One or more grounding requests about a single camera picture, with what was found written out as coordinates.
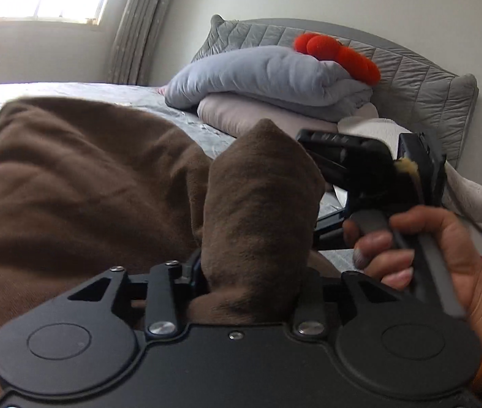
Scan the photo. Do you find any brown coat with fur collar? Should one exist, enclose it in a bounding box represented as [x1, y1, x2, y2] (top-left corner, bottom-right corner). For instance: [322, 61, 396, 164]
[0, 96, 344, 408]

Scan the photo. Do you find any red plush toy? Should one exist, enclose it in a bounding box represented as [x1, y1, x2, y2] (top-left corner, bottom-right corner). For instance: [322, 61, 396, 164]
[293, 32, 381, 87]

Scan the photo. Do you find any grey checked bedspread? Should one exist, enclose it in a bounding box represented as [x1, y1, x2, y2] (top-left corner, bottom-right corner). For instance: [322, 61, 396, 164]
[0, 81, 361, 273]

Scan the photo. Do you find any pink folded quilt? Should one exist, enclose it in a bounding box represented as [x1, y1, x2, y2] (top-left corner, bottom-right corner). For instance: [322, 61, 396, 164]
[196, 93, 378, 138]

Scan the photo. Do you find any grey quilted headboard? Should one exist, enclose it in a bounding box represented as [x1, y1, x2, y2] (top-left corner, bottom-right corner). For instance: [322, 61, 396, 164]
[193, 15, 479, 167]

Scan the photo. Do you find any grey-blue folded duvet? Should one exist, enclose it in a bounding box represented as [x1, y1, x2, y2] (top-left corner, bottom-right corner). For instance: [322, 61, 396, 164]
[164, 45, 373, 122]

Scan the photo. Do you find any right hand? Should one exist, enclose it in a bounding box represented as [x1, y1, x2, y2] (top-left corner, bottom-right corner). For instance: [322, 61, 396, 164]
[343, 206, 482, 345]

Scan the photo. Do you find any right beige curtain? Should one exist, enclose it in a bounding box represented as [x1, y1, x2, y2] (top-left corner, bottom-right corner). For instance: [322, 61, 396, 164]
[106, 0, 171, 86]

